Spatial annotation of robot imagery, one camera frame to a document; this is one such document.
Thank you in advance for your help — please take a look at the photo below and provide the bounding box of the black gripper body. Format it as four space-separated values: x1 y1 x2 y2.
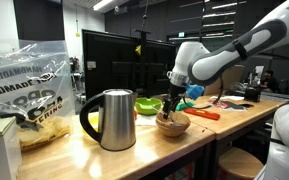
162 84 186 114

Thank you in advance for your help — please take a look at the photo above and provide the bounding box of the silver fork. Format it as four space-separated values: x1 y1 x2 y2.
168 116 183 126

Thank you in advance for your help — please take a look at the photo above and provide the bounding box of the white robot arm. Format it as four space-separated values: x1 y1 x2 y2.
163 0 289 180

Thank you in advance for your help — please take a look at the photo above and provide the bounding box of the green plastic bowl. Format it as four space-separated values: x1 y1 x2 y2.
135 97 162 115

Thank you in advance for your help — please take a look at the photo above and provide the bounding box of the black red booklet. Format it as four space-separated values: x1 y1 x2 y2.
208 99 253 111

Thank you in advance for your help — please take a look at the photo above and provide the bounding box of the stainless steel kettle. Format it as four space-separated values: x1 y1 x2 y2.
80 89 136 151

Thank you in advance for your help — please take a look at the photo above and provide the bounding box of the white paper sheet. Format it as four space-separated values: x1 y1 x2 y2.
211 96 244 101

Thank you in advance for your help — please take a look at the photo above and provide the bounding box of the large black monitor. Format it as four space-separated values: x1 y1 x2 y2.
82 30 176 99

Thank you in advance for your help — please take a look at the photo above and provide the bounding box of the yellow plastic item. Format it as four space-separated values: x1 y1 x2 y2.
87 112 99 131

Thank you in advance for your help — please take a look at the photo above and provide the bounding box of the round wooden stool front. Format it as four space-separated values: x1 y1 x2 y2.
218 147 264 180

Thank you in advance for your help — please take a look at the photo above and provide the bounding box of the clear printed plastic bag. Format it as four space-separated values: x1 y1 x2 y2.
0 40 75 151

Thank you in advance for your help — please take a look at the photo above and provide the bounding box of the white box green lid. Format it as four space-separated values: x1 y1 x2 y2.
0 117 22 180

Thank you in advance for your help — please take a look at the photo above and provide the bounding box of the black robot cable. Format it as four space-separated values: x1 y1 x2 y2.
182 77 225 111

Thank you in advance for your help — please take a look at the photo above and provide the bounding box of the black camera stand pole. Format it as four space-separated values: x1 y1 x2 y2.
134 5 148 93

